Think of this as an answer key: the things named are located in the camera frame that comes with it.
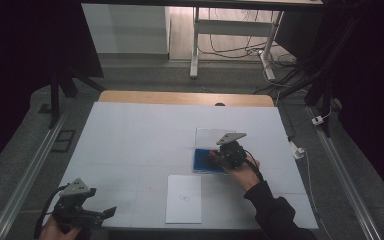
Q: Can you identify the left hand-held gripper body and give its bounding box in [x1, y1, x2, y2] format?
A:
[51, 177, 106, 232]

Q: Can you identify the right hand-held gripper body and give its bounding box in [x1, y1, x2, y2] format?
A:
[214, 132, 249, 170]

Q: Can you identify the blue ink pad box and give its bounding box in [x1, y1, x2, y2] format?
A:
[192, 127, 237, 175]

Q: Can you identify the person's right hand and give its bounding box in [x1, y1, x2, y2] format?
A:
[224, 155, 262, 193]

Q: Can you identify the person's left hand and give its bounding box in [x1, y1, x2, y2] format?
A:
[39, 214, 83, 240]

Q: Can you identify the white paper sheet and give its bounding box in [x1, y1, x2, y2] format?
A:
[165, 174, 203, 225]

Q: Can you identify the white table cover board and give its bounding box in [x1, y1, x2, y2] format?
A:
[48, 101, 319, 231]

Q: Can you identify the wooden table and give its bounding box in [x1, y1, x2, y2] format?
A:
[98, 89, 275, 108]

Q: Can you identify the black metal stand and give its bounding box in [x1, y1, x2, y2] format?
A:
[279, 13, 361, 138]
[48, 71, 106, 130]

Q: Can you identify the black curtain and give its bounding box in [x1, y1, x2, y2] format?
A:
[0, 0, 105, 181]
[313, 0, 384, 209]

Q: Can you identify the white cabinet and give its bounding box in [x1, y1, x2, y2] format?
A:
[81, 3, 171, 55]

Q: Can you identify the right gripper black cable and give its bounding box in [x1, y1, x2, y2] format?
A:
[244, 149, 265, 183]

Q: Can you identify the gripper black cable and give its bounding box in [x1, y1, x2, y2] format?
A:
[244, 149, 265, 183]
[33, 182, 71, 240]

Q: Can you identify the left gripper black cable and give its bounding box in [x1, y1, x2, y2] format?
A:
[33, 182, 71, 240]

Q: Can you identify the aluminium rail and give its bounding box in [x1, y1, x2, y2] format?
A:
[304, 104, 383, 240]
[0, 96, 79, 240]

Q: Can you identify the white adapter with cable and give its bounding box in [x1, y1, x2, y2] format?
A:
[290, 141, 318, 214]

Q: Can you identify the black rectangular floor bracket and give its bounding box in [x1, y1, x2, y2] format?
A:
[51, 129, 77, 154]

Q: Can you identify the tangle of floor cables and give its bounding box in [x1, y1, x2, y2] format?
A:
[198, 8, 298, 69]

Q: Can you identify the white desk frame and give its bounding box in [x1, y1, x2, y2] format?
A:
[189, 6, 285, 82]

